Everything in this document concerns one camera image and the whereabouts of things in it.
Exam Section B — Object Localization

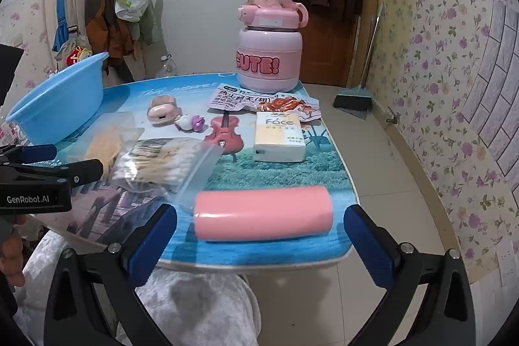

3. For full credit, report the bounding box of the red and white plush toy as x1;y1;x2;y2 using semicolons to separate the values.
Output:
67;46;93;65

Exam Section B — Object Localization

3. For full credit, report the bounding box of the person's left hand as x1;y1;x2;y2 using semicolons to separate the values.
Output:
0;216;26;289

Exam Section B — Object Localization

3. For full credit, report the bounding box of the small pink earbud case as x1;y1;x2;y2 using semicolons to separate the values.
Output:
147;95;182;126

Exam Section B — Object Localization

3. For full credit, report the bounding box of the pink water bottle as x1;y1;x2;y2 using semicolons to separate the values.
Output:
235;0;309;92

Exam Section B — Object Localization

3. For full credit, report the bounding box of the clear bag of cotton swabs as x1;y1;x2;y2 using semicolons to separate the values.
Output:
109;138;223;209

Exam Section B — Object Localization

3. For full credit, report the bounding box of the small white and purple toy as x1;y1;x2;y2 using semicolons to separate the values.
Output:
174;114;207;133

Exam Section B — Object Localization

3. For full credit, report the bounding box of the clear plastic water bottle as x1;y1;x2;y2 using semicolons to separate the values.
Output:
156;54;178;79

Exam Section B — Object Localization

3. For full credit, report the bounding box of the grey cloth bag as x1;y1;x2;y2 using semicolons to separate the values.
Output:
54;34;95;67

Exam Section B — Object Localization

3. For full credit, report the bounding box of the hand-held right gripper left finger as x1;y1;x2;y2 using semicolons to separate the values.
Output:
44;203;179;346

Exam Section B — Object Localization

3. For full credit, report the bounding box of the clear bag of yellow sticks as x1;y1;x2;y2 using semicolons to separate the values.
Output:
67;112;144;178

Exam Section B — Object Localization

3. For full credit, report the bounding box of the brown and orange hanging jacket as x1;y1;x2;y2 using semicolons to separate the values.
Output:
84;0;136;73

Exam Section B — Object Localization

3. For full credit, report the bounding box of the pink cylindrical roll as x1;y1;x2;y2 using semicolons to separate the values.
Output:
193;186;334;242

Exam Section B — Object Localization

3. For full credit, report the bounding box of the white and yellow tissue pack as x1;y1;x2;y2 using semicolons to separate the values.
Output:
252;111;307;163

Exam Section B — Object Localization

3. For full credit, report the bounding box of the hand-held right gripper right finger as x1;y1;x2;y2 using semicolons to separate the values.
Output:
343;204;477;346

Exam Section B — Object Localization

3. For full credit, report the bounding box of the white and red snack packet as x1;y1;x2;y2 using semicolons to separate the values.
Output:
208;84;323;122

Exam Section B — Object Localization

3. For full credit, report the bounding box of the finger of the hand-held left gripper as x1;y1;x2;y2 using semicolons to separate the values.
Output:
0;159;105;186
0;143;57;165

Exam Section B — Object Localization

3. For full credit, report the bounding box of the light blue plastic basin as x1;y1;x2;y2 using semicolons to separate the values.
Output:
6;52;110;146

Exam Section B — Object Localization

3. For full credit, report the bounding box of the blue bag strap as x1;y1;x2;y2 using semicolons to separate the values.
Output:
52;0;71;53

